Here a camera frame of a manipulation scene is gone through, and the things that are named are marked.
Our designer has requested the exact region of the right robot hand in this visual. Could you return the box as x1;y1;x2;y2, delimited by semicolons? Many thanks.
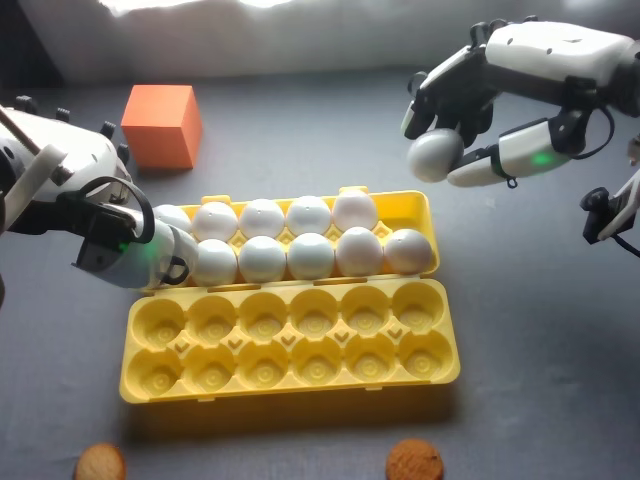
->
401;17;640;189

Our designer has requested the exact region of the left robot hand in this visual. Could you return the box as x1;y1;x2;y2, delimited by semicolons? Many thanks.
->
0;94;201;292

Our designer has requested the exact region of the white toy egg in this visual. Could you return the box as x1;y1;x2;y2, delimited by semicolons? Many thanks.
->
383;228;433;275
152;204;194;235
237;235;288;282
286;232;335;280
238;198;287;239
285;195;333;235
191;201;239;241
192;238;239;286
406;128;465;182
334;226;384;277
331;189;378;232

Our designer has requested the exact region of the yellow plastic egg carton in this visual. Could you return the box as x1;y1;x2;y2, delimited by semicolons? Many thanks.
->
118;185;461;404

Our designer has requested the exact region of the orange cube block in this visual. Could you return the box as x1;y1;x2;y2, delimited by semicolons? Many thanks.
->
120;84;204;170

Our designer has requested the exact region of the white backdrop sheet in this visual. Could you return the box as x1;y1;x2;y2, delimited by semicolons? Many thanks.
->
29;0;640;85

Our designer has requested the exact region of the grey table cloth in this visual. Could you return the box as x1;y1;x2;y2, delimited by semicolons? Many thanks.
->
0;54;640;480

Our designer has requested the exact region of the pale round biscuit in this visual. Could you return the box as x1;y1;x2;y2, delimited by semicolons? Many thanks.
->
74;442;127;480

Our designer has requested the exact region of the brown round cookie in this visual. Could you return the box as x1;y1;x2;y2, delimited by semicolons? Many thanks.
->
385;438;445;480

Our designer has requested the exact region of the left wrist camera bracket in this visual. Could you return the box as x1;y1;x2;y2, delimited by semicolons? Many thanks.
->
0;144;69;234

